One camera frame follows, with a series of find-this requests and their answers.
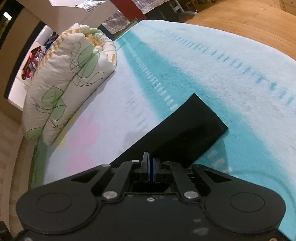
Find floral folded quilt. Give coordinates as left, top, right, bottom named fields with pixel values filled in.
left=22, top=24, right=117, bottom=145

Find light blue flower blanket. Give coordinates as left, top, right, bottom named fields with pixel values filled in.
left=30, top=19, right=296, bottom=240

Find grey checked cloth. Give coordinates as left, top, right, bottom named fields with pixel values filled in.
left=76, top=0, right=168, bottom=34

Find black pants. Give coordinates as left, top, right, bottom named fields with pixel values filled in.
left=111, top=94, right=228, bottom=168

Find red cloth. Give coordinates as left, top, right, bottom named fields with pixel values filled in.
left=110, top=0, right=147, bottom=22

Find pile of colourful clothes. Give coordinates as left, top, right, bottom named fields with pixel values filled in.
left=21, top=32, right=59, bottom=81

